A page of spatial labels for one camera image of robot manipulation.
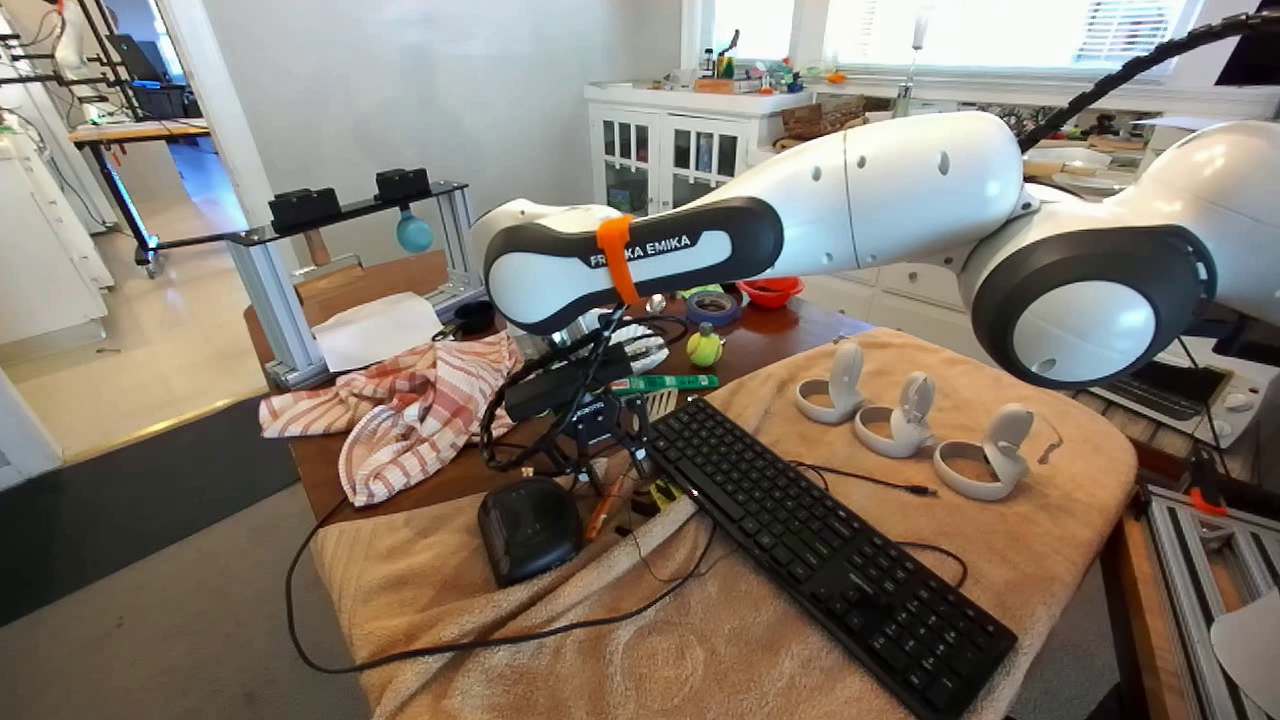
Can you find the blue bowl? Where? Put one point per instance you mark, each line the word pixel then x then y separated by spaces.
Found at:
pixel 713 310

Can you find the blue ball ornament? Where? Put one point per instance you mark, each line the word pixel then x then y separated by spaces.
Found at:
pixel 412 232

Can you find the yellow green tennis ball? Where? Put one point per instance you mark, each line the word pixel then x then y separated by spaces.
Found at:
pixel 707 349

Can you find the aluminium frame stand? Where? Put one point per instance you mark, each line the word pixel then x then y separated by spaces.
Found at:
pixel 294 280

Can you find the white scalloped dish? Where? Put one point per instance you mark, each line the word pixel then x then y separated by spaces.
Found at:
pixel 643 345

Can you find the beige towel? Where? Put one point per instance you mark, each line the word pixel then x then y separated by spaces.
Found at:
pixel 670 622

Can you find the white VR controller middle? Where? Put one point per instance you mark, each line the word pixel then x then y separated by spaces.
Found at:
pixel 899 429

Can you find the black computer mouse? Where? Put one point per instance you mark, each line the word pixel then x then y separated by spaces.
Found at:
pixel 529 528

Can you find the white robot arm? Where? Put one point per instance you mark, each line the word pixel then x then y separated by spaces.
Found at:
pixel 1063 288

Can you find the red striped white cloth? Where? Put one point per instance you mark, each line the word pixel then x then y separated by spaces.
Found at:
pixel 398 418

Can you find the red bowl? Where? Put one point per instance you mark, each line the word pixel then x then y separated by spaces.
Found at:
pixel 768 295

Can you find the green tube package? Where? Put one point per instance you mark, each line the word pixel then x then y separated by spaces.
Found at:
pixel 698 382

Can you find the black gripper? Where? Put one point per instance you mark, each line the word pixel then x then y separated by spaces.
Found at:
pixel 548 392

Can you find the white cabinet with drawers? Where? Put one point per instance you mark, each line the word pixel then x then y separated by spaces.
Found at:
pixel 658 148

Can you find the black computer keyboard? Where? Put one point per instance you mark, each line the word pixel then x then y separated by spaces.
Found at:
pixel 922 639

